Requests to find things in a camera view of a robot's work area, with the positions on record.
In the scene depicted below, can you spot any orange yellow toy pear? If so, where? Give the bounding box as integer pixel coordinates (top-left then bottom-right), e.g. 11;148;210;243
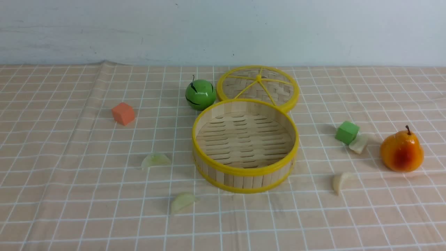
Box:
380;125;425;173

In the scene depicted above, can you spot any checkered peach tablecloth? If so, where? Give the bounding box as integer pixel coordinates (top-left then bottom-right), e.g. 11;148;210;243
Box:
0;62;446;251

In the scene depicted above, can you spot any green toy apple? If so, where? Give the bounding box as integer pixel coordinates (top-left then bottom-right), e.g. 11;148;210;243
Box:
185;75;216;111

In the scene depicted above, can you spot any white dumpling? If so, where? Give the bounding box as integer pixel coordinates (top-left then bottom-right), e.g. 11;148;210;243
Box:
332;173;356;196
348;135;369;154

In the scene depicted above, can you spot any green foam cube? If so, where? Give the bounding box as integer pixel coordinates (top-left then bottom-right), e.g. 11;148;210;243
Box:
335;121;360;145

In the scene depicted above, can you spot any bamboo steamer lid yellow rim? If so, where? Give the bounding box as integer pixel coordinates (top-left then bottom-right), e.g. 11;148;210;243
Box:
216;65;300;113

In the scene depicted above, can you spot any orange foam cube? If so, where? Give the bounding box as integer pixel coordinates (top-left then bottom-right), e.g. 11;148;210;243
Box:
112;102;136;126

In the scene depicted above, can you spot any pale green dumpling front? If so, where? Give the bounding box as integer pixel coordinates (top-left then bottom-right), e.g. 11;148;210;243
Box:
170;192;197;214

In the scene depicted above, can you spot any pale green dumpling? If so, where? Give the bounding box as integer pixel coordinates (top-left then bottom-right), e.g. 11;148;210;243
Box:
170;192;197;214
140;152;171;170

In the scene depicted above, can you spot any bamboo steamer tray yellow rim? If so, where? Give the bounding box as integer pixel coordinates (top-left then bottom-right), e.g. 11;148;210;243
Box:
192;99;299;193

